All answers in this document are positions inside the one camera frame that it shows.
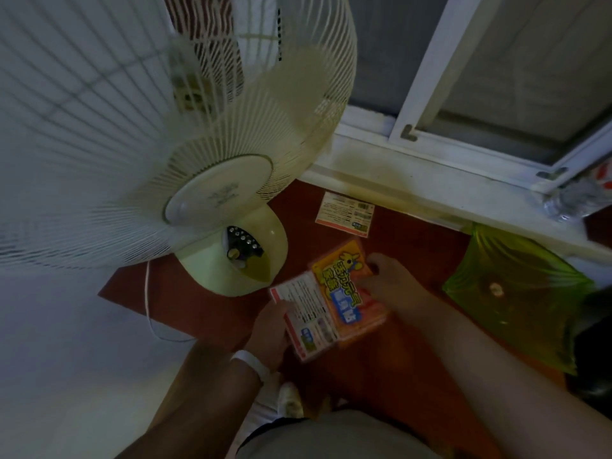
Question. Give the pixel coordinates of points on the person's right hand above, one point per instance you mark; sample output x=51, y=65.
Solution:
x=393, y=286

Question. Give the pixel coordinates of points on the person's left hand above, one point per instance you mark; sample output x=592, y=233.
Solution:
x=271, y=334

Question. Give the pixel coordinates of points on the person's left fingers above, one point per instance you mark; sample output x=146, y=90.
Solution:
x=285, y=310

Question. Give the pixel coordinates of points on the person's right thumb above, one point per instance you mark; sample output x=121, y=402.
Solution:
x=374, y=262

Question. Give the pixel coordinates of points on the orange printed packet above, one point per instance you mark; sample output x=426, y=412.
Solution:
x=330, y=301

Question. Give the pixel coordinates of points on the person's right forearm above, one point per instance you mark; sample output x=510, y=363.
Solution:
x=497, y=382

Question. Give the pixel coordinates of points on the person's left forearm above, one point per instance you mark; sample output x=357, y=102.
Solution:
x=203, y=406

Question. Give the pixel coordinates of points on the white paper leaflet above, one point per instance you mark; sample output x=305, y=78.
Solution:
x=345, y=214

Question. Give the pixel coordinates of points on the white wristband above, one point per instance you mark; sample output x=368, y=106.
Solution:
x=251, y=362

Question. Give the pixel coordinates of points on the person's grey shorts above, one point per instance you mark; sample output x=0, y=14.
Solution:
x=330, y=437

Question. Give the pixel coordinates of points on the green plastic bag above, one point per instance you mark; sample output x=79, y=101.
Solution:
x=519, y=291

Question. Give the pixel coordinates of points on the white standing fan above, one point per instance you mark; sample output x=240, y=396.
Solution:
x=158, y=138

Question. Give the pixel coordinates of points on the white window frame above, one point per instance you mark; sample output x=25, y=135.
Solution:
x=483, y=114

